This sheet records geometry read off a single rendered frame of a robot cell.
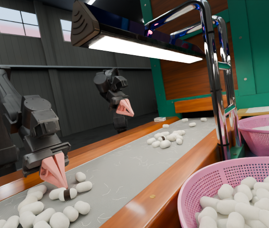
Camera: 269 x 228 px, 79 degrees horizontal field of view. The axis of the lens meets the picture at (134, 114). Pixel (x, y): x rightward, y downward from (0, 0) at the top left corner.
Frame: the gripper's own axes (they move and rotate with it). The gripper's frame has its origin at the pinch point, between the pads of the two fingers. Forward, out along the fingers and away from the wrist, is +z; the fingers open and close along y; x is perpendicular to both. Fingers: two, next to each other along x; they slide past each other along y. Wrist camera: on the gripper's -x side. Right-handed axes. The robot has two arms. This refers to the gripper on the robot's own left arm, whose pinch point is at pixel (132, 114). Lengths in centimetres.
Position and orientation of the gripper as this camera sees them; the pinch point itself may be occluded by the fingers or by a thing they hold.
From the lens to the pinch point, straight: 69.8
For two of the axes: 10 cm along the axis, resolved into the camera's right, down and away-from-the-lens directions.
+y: 6.4, -1.7, 7.4
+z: 6.8, 5.8, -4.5
